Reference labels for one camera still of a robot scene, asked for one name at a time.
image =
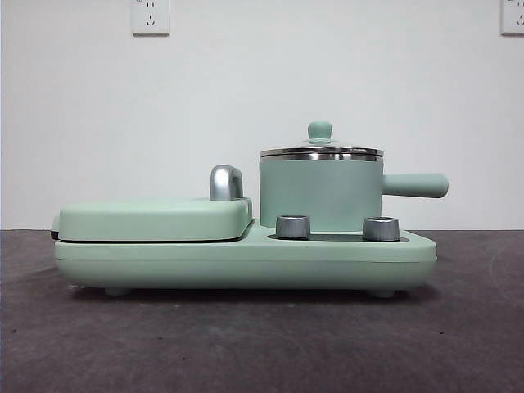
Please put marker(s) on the silver control knob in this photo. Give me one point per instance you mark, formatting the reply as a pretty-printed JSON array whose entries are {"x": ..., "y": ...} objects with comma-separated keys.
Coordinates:
[
  {"x": 380, "y": 228},
  {"x": 292, "y": 226}
]

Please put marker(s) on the white wall socket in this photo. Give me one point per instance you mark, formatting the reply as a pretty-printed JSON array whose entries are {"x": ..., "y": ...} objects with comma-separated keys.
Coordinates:
[
  {"x": 513, "y": 16},
  {"x": 150, "y": 16}
]

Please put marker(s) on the mint green steamer pot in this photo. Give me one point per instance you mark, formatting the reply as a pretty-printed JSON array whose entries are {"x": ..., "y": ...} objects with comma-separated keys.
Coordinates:
[{"x": 319, "y": 188}]

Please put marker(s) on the mint green breakfast machine base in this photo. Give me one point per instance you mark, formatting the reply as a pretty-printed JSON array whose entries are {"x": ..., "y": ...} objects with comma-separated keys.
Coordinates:
[{"x": 245, "y": 262}]

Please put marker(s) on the mint green griddle lid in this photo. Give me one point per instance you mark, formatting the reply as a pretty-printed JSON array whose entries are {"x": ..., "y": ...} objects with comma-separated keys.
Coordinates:
[{"x": 143, "y": 217}]

